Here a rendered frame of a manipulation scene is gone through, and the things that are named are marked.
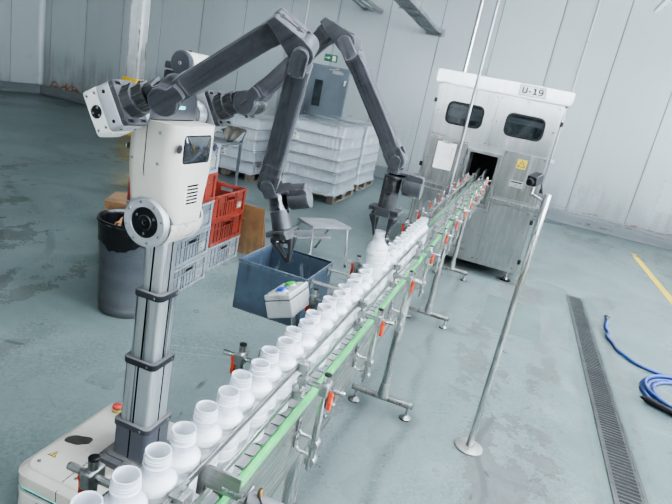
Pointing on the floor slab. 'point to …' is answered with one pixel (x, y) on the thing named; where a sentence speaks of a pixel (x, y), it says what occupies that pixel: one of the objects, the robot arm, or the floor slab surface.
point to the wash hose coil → (647, 379)
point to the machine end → (493, 159)
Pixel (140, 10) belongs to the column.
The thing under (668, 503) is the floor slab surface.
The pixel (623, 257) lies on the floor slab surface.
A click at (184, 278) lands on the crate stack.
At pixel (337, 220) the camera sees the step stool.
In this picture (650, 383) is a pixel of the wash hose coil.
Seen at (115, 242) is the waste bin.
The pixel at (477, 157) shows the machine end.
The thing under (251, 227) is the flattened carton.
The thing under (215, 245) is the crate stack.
